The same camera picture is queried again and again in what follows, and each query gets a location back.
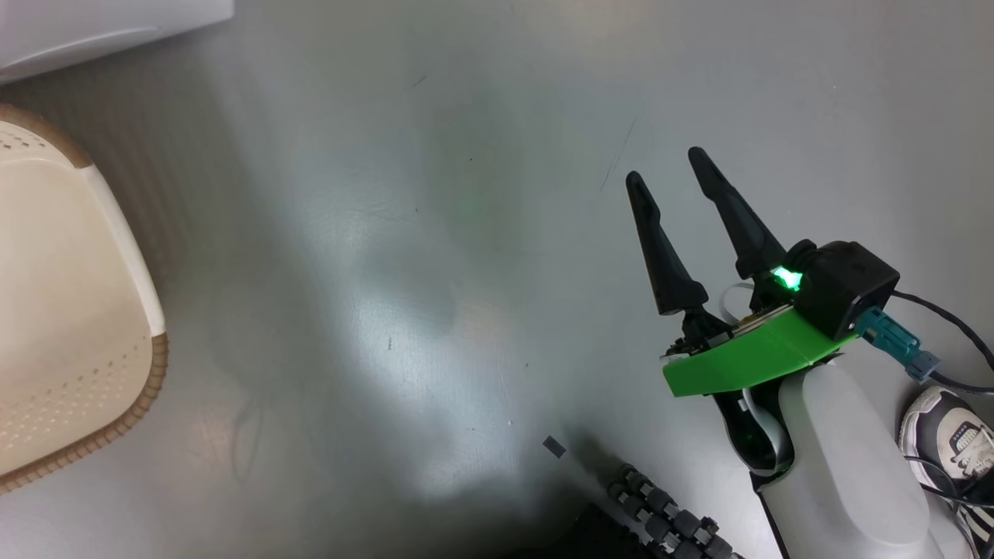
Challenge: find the teal cable connector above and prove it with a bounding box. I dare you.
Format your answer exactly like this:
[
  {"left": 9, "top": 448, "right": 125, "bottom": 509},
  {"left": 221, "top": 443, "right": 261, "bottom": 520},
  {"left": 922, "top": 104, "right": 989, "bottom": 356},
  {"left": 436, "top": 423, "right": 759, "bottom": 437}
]
[{"left": 854, "top": 307, "right": 942, "bottom": 383}]

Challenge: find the black and white sneaker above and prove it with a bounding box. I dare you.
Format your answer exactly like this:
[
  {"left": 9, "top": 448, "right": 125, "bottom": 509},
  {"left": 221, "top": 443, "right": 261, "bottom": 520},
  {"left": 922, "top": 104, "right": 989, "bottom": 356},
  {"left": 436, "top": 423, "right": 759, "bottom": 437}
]
[{"left": 898, "top": 386, "right": 994, "bottom": 559}]

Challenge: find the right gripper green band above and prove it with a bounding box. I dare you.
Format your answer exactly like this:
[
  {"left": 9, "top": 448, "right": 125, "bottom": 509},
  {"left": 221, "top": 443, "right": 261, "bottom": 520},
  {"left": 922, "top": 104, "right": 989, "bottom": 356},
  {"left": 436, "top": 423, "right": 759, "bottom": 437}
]
[{"left": 625, "top": 146, "right": 857, "bottom": 477}]

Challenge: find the cream plastic laundry basket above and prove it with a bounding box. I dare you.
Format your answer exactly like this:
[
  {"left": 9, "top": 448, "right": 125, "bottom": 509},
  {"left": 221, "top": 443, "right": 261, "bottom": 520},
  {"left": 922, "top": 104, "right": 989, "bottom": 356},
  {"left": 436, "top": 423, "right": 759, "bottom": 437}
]
[{"left": 0, "top": 105, "right": 169, "bottom": 495}]

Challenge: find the white washing machine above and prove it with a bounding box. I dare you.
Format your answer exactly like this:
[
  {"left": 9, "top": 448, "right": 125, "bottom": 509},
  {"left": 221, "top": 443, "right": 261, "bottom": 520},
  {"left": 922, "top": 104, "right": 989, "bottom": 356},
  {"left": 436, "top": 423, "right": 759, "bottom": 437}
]
[{"left": 0, "top": 0, "right": 235, "bottom": 85}]

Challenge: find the thin black cable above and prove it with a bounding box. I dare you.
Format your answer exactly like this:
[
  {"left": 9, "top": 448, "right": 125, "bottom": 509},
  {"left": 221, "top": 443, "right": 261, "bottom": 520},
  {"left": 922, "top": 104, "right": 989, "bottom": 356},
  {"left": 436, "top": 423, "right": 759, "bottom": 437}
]
[
  {"left": 928, "top": 371, "right": 994, "bottom": 395},
  {"left": 891, "top": 290, "right": 994, "bottom": 372}
]

